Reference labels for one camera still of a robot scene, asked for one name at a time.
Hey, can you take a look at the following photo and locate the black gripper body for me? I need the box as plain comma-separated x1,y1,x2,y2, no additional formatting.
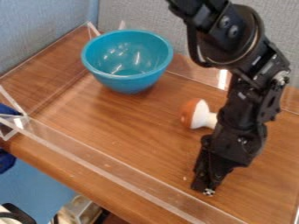
200,116,267,167

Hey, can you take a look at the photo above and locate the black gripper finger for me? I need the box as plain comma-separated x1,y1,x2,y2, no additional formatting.
208,158,239,196
191,150,215,193

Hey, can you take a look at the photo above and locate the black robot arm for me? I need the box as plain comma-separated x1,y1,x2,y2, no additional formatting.
165,0,290,195

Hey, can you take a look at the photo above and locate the blue bowl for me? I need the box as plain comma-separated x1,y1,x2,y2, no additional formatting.
80,30,173,94

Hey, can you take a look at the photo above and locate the clear acrylic barrier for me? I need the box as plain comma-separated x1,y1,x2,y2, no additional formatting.
0,20,299,224

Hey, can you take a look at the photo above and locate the clear plastic container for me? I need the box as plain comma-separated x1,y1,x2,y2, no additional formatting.
57,195,103,224

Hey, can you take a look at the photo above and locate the blue clamp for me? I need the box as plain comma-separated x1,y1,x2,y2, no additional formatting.
0,103,21,174

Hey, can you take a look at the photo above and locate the black and white object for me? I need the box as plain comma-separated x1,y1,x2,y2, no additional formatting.
0,203,36,224

